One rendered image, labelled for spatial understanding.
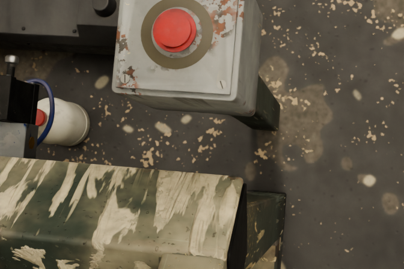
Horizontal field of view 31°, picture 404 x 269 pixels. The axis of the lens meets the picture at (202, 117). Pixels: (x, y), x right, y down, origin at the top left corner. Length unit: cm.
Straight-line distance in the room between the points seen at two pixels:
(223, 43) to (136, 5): 9
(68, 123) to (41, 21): 22
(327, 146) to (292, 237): 21
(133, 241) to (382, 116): 97
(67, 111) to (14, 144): 63
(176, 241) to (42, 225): 13
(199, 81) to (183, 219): 14
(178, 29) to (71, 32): 86
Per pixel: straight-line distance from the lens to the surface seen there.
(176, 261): 68
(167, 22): 67
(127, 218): 73
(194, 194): 75
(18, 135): 93
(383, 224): 159
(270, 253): 142
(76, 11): 152
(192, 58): 67
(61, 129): 154
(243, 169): 159
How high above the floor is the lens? 158
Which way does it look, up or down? 79 degrees down
